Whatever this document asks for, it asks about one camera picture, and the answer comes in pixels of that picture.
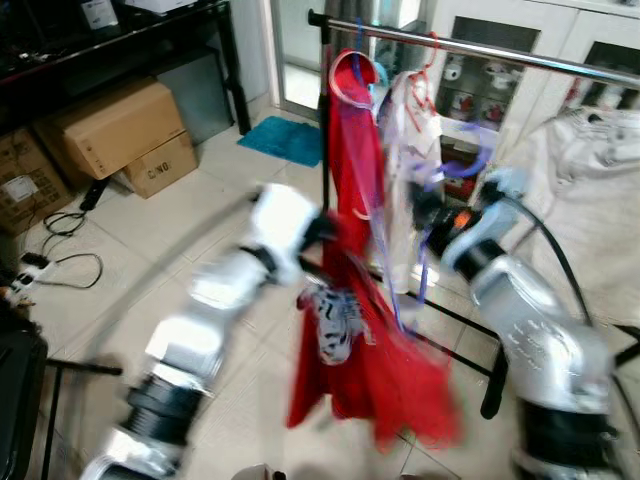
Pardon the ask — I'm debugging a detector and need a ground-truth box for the black power cable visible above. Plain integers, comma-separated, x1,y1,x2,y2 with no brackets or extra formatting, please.
38,208,106,293

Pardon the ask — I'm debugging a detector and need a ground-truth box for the black chair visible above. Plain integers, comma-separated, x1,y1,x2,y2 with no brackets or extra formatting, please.
0,300,123,480

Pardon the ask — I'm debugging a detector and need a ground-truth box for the white power strip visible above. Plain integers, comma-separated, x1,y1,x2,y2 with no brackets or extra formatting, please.
0,253,53,303

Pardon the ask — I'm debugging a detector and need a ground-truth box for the cardboard box with white label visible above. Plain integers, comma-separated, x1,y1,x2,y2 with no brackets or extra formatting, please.
0,127,78,237

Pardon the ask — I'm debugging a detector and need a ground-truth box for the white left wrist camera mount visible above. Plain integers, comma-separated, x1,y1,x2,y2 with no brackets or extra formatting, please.
245,183,321,286

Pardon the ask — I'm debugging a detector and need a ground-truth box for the red hanging garment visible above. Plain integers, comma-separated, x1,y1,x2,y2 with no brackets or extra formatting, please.
325,48,388,251

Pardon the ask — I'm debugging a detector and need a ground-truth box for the small printed cardboard box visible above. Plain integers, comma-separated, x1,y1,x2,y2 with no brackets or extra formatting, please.
120,130,199,199

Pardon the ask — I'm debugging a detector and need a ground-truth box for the white hanging shirt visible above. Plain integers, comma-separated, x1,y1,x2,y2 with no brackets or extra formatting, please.
497,105,640,331

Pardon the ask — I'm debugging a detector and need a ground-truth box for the black metal clothes rack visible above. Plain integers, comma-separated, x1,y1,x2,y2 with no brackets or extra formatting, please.
307,8,640,421

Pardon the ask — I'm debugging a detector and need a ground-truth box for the white container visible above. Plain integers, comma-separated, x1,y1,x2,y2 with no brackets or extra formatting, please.
80,0,122,31

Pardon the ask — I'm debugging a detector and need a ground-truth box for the red wire hanger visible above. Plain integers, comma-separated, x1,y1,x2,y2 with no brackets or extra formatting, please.
405,30,446,119

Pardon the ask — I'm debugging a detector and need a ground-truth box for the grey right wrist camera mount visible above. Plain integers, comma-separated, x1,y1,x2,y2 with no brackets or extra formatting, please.
455,165,531,256

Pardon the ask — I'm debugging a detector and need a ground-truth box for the white glass door cabinet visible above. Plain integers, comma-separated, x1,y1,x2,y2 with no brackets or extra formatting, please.
420,0,640,156

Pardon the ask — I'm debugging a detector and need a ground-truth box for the large brown cardboard box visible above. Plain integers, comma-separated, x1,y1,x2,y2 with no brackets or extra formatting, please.
35,77,191,183

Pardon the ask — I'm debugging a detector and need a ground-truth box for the teal floor mat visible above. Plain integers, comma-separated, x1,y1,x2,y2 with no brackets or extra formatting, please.
237,115,327,169

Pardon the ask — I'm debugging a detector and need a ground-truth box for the red shirt with white print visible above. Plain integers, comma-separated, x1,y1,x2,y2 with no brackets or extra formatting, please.
287,215,463,451

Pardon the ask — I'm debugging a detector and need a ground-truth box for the blue plastic hanger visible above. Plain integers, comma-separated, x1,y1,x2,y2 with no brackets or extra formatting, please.
350,20,393,103

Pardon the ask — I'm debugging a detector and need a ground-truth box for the black metal table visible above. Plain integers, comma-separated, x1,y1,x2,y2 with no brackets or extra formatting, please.
0,0,253,138

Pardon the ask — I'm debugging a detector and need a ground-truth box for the thin white hanging garment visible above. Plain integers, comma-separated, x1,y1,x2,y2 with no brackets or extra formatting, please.
383,68,444,293

